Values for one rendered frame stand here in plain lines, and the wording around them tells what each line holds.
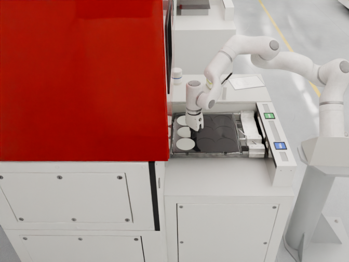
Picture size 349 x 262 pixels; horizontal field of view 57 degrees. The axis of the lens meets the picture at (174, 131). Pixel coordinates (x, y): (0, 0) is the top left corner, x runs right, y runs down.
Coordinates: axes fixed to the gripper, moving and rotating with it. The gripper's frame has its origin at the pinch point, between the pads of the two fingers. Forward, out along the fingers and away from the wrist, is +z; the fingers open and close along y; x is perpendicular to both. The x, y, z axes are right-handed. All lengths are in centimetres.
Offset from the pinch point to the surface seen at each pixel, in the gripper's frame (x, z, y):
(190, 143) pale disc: 4.8, 2.0, -3.1
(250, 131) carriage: -29.2, 4.0, -15.6
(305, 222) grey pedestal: -45, 61, -55
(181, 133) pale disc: 2.8, 2.0, 7.0
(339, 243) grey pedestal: -72, 90, -72
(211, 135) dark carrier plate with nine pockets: -8.0, 2.0, -5.5
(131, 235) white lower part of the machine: 57, 13, -23
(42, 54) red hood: 70, -72, -12
